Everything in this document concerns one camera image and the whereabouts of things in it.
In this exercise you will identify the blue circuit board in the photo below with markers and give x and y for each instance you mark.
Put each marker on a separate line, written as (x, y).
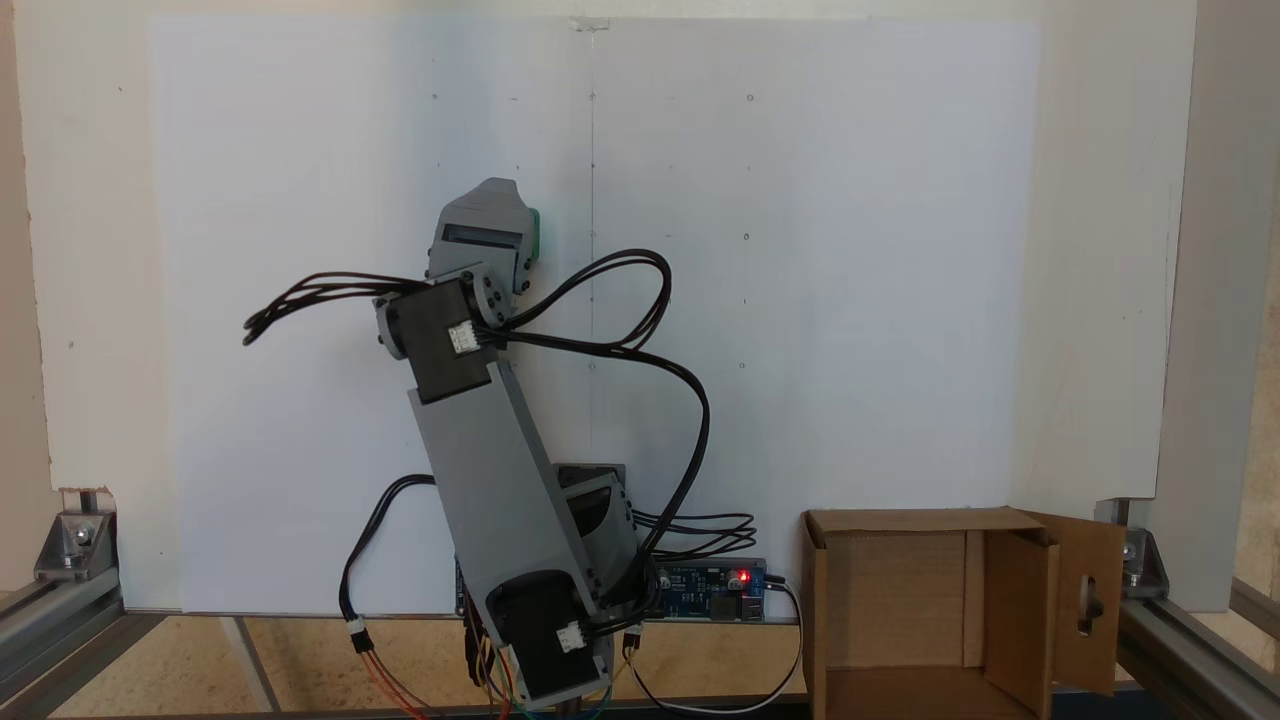
(705, 590)

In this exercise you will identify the brown cardboard box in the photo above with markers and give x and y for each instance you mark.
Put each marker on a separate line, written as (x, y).
(900, 600)

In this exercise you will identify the aluminium frame rail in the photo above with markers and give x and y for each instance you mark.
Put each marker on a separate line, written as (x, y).
(1200, 655)
(60, 650)

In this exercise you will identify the aluminium frame post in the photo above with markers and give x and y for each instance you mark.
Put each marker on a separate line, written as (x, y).
(1225, 300)

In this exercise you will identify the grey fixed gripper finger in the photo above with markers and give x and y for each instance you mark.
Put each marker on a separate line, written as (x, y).
(490, 205)

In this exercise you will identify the clear tape strip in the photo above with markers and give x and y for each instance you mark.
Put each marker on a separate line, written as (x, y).
(590, 22)

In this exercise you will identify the metal corner bracket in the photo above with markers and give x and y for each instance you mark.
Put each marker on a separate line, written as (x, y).
(1142, 562)
(72, 545)

